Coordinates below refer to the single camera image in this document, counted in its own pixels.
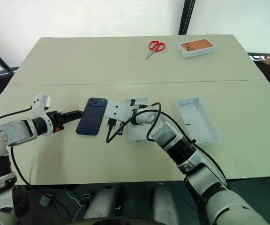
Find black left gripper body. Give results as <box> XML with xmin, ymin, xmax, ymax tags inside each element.
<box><xmin>46</xmin><ymin>111</ymin><xmax>67</xmax><ymax>133</ymax></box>

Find dark blue smartphone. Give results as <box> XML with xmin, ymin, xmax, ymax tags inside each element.
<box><xmin>75</xmin><ymin>97</ymin><xmax>108</xmax><ymax>137</ymax></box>

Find white phone box half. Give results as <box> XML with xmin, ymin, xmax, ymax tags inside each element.
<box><xmin>125</xmin><ymin>97</ymin><xmax>155</xmax><ymax>143</ymax></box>

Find white box half with imprint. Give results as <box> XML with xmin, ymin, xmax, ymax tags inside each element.
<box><xmin>176</xmin><ymin>95</ymin><xmax>221</xmax><ymax>144</ymax></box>

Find white box with orange phone print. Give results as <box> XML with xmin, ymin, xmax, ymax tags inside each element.
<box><xmin>176</xmin><ymin>39</ymin><xmax>218</xmax><ymax>60</ymax></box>

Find small grey block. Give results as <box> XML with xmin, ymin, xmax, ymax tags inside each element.
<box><xmin>39</xmin><ymin>195</ymin><xmax>51</xmax><ymax>207</ymax></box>

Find dark rounded shape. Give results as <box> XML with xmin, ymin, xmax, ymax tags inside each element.
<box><xmin>11</xmin><ymin>184</ymin><xmax>30</xmax><ymax>218</ymax></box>

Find grey rounded robot leg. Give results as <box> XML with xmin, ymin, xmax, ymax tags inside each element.
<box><xmin>82</xmin><ymin>186</ymin><xmax>122</xmax><ymax>221</ymax></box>
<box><xmin>152</xmin><ymin>186</ymin><xmax>180</xmax><ymax>225</ymax></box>

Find dark vertical pole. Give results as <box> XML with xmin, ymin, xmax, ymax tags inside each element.
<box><xmin>178</xmin><ymin>0</ymin><xmax>196</xmax><ymax>36</ymax></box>

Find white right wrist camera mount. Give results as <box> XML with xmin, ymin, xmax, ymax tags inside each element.
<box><xmin>105</xmin><ymin>100</ymin><xmax>140</xmax><ymax>123</ymax></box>

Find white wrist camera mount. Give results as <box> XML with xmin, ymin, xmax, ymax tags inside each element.
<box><xmin>31</xmin><ymin>93</ymin><xmax>52</xmax><ymax>137</ymax></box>
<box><xmin>105</xmin><ymin>100</ymin><xmax>140</xmax><ymax>123</ymax></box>

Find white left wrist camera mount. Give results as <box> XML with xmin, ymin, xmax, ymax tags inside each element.
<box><xmin>31</xmin><ymin>93</ymin><xmax>52</xmax><ymax>137</ymax></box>

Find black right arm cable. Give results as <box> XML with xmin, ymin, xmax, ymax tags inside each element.
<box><xmin>105</xmin><ymin>102</ymin><xmax>229</xmax><ymax>188</ymax></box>

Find red handled scissors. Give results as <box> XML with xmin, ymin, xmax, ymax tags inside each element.
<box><xmin>144</xmin><ymin>40</ymin><xmax>166</xmax><ymax>60</ymax></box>

